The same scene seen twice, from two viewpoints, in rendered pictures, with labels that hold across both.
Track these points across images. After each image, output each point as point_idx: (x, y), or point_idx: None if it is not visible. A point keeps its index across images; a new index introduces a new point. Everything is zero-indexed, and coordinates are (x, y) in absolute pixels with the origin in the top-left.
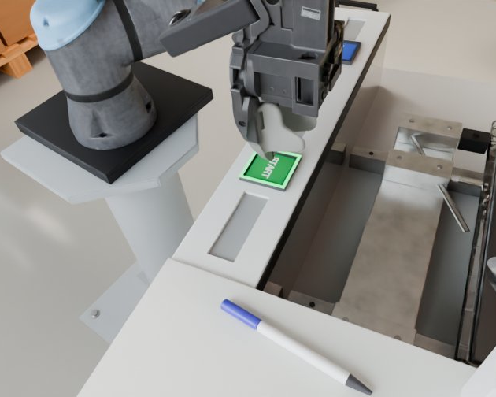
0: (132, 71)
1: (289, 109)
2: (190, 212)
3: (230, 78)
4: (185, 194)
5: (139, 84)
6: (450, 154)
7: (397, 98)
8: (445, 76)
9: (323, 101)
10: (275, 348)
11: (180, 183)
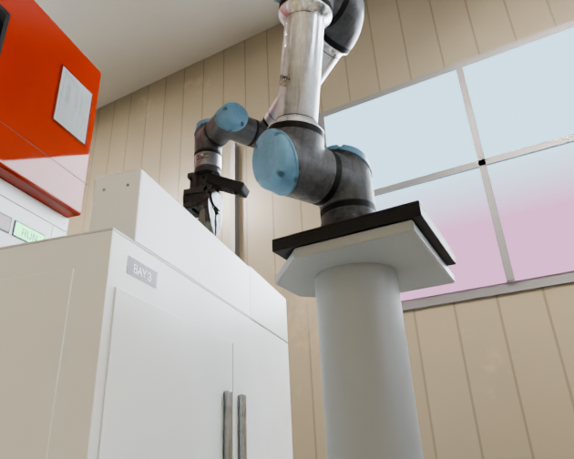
0: (322, 212)
1: (201, 220)
2: (325, 404)
3: (222, 205)
4: (325, 374)
5: (322, 224)
6: None
7: None
8: (5, 246)
9: (191, 214)
10: None
11: (321, 346)
